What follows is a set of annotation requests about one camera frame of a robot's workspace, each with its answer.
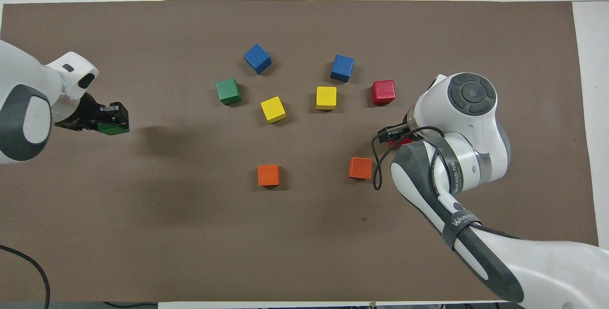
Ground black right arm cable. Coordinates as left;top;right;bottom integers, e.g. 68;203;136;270
372;126;446;191

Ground blue wooden cube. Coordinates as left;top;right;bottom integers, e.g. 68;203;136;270
244;44;272;75
330;54;355;83

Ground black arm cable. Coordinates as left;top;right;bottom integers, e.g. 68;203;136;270
0;244;51;309
372;126;446;191

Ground black cable off table edge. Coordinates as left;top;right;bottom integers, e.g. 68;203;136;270
103;301;158;309

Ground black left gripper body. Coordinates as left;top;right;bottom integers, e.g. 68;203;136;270
55;92;103;132

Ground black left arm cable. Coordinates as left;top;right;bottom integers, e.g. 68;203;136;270
0;244;51;309

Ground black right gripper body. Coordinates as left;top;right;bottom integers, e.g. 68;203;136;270
399;112;416;140

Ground yellow wooden cube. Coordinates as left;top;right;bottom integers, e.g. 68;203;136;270
316;86;337;110
260;96;287;124

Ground orange wooden cube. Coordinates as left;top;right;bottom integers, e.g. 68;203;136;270
257;164;281;187
348;157;373;179

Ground green wooden cube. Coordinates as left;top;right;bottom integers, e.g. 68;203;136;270
97;123;130;137
216;78;243;106

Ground brown paper table mat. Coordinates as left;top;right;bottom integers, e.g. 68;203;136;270
0;0;606;303

